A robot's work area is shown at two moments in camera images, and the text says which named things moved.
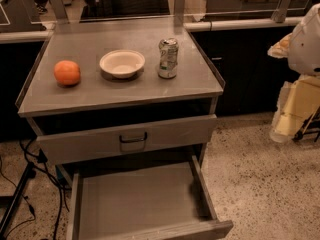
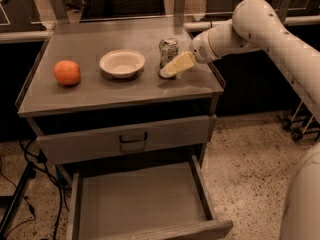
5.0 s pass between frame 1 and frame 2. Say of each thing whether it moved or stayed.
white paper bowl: stayed
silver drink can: stayed
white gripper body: moved
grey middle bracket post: stayed
